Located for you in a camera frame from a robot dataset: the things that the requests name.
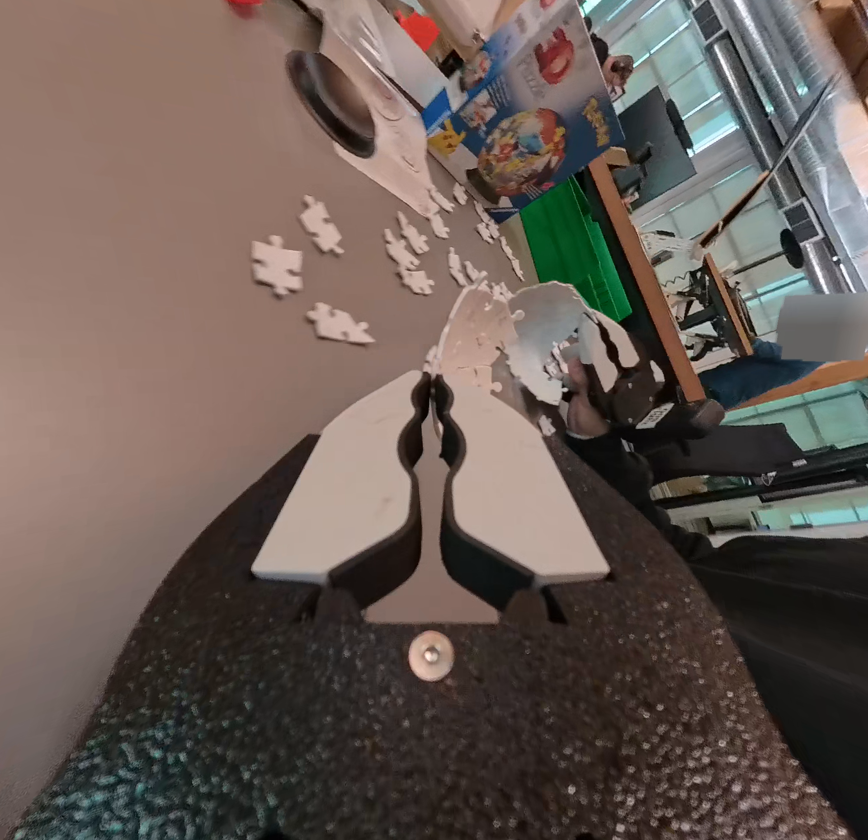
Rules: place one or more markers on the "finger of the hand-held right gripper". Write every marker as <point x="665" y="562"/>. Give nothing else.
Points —
<point x="627" y="355"/>
<point x="591" y="342"/>

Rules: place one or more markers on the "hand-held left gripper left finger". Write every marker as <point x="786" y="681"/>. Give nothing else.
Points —
<point x="339" y="501"/>

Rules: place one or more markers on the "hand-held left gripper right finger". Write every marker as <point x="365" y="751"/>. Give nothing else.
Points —
<point x="522" y="501"/>

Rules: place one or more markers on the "large white puzzle ball shell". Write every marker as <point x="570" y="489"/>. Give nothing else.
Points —
<point x="542" y="338"/>

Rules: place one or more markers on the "small white puzzle ball section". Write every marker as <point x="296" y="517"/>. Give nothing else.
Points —
<point x="475" y="338"/>

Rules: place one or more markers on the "person's right forearm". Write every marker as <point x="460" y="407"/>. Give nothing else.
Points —
<point x="624" y="474"/>

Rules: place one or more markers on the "blue printed puzzle box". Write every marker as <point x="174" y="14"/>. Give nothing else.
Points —
<point x="529" y="135"/>

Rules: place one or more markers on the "scattered white puzzle pieces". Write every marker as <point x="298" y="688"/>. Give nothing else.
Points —
<point x="278" y="264"/>

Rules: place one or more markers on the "black round ball stand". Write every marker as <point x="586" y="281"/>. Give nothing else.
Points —
<point x="302" y="101"/>

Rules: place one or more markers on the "person's right hand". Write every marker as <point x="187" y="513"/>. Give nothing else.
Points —
<point x="584" y="409"/>

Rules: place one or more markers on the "long wooden table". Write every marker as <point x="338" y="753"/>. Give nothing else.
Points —
<point x="647" y="277"/>

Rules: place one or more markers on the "green plastic bin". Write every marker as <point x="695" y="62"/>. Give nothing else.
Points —
<point x="569" y="243"/>

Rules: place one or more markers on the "black monitor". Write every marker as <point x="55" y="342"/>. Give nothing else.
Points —
<point x="654" y="142"/>

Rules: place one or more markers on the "white instruction leaflet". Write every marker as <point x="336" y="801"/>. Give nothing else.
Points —
<point x="400" y="135"/>

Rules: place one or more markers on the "person's dark trousers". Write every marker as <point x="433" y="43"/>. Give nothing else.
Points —
<point x="800" y="650"/>

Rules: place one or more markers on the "orange plastic item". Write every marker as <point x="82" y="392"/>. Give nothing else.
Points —
<point x="417" y="30"/>

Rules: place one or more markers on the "silver ventilation duct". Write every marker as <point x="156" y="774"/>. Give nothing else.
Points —
<point x="759" y="74"/>

